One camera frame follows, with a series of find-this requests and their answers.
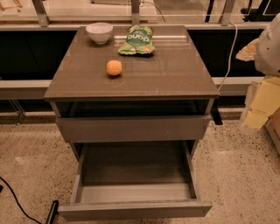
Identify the green snack bag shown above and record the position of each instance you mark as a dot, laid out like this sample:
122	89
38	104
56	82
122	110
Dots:
138	41

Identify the metal railing frame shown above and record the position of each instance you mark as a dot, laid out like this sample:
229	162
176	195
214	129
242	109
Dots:
65	15

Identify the cardboard box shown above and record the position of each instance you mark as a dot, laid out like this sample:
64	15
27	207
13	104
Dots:
273	128

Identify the open grey middle drawer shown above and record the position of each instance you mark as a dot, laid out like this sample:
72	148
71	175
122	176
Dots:
123	181

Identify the black object on floor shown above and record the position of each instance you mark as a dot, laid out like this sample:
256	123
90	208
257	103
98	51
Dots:
52	212

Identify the white ceramic bowl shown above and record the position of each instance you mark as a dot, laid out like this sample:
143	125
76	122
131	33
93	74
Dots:
100	33

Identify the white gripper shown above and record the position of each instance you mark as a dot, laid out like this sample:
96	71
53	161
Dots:
269	55

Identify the orange fruit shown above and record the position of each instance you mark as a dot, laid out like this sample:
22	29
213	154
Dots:
114	67

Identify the grey drawer cabinet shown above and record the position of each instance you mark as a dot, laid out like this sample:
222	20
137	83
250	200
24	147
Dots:
171	82

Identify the grey upper drawer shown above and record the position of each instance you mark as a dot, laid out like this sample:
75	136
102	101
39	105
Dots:
133	129

